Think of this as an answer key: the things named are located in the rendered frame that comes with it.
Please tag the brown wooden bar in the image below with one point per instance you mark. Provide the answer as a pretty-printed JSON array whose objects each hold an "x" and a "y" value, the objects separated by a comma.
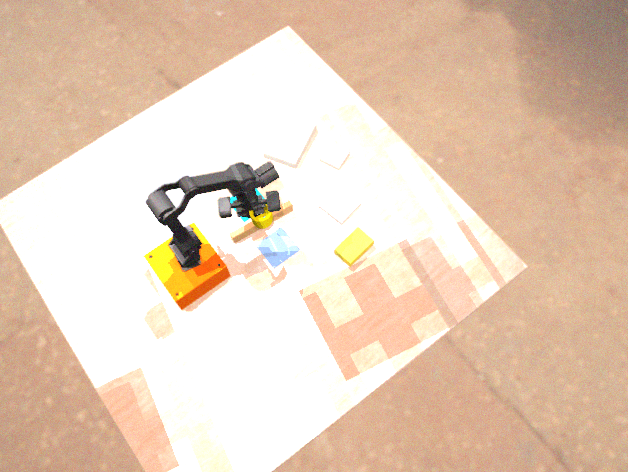
[{"x": 249, "y": 228}]

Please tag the yellow cup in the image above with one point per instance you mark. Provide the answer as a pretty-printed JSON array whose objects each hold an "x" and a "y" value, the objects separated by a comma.
[{"x": 261, "y": 222}]

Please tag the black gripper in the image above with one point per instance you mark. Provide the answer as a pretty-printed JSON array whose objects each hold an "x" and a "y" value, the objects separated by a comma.
[{"x": 256, "y": 204}]

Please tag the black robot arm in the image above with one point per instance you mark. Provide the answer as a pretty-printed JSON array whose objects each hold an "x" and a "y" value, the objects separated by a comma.
[{"x": 240, "y": 179}]

